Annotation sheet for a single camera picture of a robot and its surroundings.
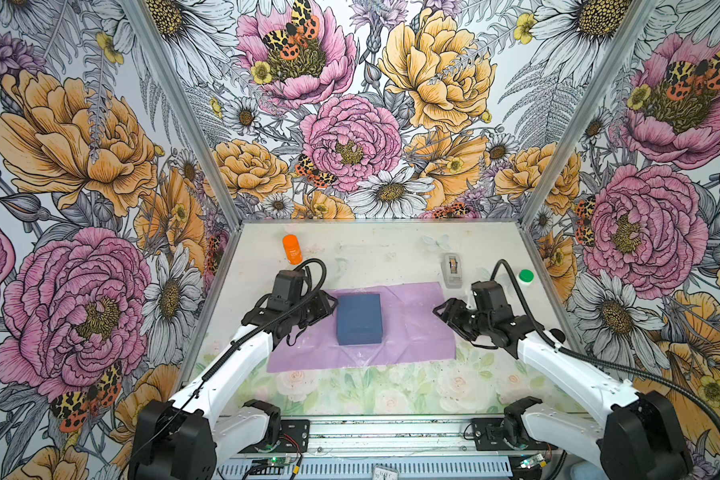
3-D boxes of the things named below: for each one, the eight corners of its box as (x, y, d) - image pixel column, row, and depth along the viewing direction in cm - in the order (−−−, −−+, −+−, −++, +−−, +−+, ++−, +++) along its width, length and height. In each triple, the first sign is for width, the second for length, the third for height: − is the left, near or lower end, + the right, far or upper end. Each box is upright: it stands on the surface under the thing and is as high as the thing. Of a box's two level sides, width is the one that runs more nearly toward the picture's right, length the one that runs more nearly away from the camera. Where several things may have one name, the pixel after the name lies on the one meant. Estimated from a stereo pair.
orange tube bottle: (286, 264, 111) (280, 246, 103) (289, 253, 114) (283, 234, 106) (300, 264, 111) (295, 246, 103) (302, 253, 114) (298, 234, 106)
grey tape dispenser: (446, 291, 104) (449, 283, 100) (440, 261, 113) (443, 252, 109) (463, 291, 104) (467, 283, 100) (456, 261, 113) (459, 252, 109)
